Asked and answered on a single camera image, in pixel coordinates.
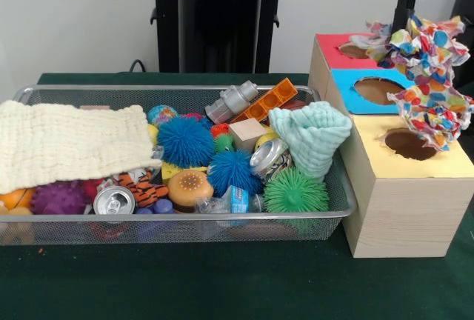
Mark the wooden box with three holes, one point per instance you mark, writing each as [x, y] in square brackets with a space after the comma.
[407, 216]

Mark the crushed printed can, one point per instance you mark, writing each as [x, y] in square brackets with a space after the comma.
[268, 159]

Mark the large blue spiky ball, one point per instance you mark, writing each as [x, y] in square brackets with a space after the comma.
[185, 142]

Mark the toy burger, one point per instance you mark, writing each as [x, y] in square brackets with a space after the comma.
[189, 186]

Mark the orange toy block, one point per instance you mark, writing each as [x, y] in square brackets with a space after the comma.
[266, 101]

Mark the colourful printed paper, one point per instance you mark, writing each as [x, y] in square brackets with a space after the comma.
[429, 60]

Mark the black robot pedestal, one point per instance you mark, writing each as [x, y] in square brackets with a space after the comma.
[218, 20]

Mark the light blue muslin cloth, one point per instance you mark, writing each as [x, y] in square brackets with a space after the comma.
[311, 138]

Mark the silver grey plastic toy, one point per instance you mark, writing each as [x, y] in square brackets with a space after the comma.
[231, 101]

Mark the silver drink can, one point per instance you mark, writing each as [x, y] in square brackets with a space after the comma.
[113, 201]

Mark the green spiky ball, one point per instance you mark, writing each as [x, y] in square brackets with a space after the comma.
[296, 192]

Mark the cream muslin cloth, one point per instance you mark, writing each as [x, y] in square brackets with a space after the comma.
[74, 142]

